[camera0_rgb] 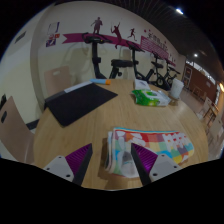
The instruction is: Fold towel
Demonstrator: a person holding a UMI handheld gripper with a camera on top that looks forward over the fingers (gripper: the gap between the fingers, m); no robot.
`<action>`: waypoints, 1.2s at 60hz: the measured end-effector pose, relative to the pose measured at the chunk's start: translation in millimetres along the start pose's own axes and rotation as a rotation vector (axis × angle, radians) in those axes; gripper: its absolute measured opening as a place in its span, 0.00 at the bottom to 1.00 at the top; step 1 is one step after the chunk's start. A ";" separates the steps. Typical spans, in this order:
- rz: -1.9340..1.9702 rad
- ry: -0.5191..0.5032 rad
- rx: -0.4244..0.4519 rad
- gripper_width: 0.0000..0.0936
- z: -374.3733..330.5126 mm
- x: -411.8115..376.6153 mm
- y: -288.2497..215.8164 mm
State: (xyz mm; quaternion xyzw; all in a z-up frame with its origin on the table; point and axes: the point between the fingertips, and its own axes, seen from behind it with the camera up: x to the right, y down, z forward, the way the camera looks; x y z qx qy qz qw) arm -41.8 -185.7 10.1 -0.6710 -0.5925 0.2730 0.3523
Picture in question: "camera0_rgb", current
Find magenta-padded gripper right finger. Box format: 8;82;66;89
130;143;184;187

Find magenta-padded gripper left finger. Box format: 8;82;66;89
43;143;94;187

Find colourful checked towel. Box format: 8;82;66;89
104;126;195;179

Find beige plywood chair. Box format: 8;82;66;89
43;65;73;98
0;95;36;164

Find brown round coaster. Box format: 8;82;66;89
168;95;183;105

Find black rectangular mat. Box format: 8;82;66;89
44;82;119;128

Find green wet wipes pack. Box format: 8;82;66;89
131;88;172;108

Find wooden chairs group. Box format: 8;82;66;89
196;96;224;158

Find white paper cup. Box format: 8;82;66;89
169;78;185;100

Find white tissue box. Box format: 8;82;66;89
133;78;152;92

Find black exercise bike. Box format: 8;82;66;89
163;59;182;86
125;40;158;84
148;53;171;90
82;32;134;80

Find blue and orange tube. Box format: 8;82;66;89
90;78;112;86

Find ceiling lights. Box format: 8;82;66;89
174;7;224;93

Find wall poster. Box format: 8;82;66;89
45;21;61;48

